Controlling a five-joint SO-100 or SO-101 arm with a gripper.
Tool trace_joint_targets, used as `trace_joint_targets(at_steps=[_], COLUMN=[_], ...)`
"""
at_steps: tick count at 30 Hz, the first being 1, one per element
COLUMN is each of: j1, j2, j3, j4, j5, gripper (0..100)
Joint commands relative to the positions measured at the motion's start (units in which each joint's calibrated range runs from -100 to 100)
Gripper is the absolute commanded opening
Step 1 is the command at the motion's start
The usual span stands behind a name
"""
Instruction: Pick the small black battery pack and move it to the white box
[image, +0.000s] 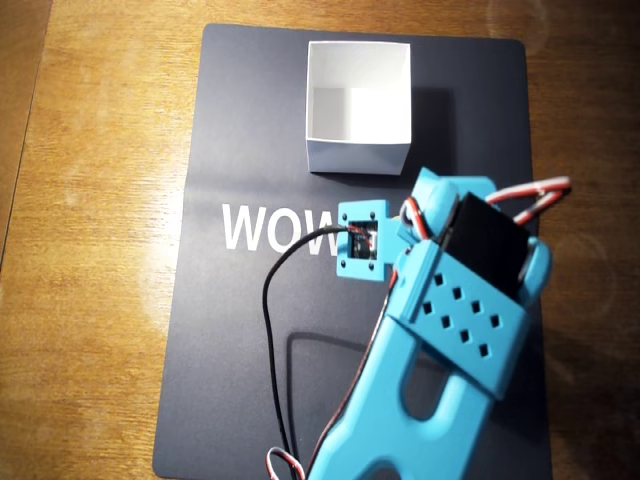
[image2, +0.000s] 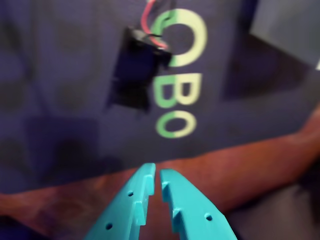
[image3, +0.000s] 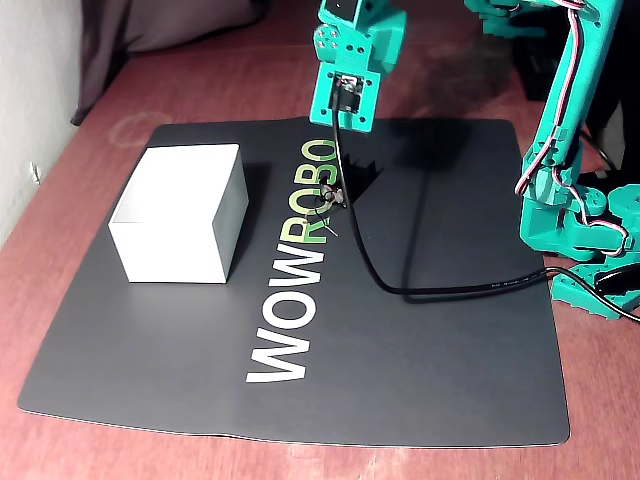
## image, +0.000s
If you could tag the white cardboard box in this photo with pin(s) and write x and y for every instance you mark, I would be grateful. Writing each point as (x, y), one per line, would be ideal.
(360, 155)

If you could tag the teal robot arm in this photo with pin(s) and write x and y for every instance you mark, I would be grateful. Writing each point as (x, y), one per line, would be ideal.
(380, 390)

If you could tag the black WOWROBO mat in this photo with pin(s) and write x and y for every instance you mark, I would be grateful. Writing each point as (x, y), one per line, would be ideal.
(225, 150)

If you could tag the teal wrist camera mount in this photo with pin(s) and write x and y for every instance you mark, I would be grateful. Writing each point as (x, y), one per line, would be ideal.
(357, 270)

